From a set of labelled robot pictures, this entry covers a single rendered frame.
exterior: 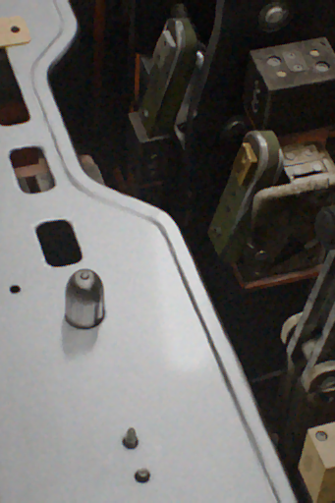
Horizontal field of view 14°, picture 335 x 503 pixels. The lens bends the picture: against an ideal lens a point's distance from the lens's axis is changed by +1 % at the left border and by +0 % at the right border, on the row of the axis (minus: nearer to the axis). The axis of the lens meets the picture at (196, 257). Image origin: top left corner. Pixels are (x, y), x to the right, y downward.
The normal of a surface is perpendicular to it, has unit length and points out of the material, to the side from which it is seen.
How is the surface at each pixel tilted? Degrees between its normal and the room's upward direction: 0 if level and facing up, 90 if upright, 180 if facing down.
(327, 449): 0
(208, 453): 0
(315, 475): 90
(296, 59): 0
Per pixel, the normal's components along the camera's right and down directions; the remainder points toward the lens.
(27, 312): 0.07, -0.64
